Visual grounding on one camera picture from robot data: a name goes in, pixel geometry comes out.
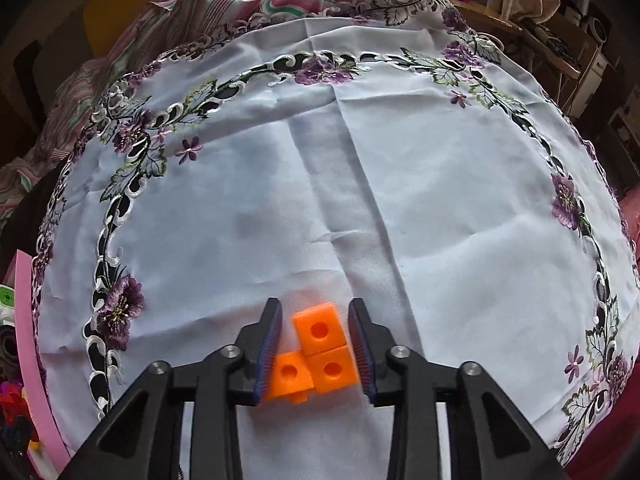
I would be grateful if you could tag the grey yellow blue headboard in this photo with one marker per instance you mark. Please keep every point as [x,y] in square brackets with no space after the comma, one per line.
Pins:
[125,0]

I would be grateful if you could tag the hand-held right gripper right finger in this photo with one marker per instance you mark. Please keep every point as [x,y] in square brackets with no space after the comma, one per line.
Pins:
[361,350]

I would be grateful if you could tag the pink-rimmed white box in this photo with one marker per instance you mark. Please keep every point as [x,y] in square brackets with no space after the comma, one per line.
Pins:
[30,360]

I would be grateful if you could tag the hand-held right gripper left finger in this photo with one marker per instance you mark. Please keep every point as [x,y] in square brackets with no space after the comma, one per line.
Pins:
[270,345]

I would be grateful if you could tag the white green tube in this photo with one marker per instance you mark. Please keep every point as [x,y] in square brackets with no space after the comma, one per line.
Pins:
[5,302]

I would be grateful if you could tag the wooden side table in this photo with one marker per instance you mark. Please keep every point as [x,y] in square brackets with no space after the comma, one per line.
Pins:
[500,17]

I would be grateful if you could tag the cardboard box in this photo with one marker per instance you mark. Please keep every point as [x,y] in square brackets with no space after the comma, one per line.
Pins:
[575,35]

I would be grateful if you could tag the white embroidered floral tablecloth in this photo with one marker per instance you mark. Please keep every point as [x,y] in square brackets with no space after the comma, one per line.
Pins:
[350,185]

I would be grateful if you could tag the orange cube block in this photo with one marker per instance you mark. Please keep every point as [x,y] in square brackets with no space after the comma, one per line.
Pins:
[325,367]

